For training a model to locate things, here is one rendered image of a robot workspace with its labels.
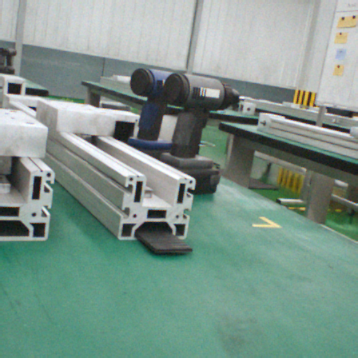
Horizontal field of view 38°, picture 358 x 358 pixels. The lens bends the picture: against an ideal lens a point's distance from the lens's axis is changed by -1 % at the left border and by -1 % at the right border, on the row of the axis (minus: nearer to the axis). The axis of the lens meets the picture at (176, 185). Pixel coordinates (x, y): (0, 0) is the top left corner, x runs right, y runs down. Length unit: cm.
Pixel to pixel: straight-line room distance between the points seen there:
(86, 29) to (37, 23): 113
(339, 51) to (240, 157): 171
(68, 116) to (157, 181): 27
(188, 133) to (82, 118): 19
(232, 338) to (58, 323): 15
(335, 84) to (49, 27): 903
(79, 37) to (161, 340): 1227
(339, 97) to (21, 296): 395
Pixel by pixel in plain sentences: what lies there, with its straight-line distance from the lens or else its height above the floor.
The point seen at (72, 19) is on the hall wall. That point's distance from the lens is 1262.
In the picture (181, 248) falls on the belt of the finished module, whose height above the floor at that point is 79.
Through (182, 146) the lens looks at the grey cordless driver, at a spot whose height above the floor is 87.
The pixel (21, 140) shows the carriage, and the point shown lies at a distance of 67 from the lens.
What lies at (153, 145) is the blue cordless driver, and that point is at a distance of 112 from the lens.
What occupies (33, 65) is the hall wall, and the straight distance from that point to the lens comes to 1245.
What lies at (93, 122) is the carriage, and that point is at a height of 89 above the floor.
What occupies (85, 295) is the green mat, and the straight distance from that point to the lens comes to 50.
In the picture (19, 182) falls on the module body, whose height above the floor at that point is 84.
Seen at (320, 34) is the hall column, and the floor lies 204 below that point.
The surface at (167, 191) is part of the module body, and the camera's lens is 70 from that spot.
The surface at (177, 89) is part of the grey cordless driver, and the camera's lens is 93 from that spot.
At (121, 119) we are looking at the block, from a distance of 136.
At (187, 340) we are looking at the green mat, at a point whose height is 78.
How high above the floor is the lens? 99
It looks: 12 degrees down
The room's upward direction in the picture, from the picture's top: 9 degrees clockwise
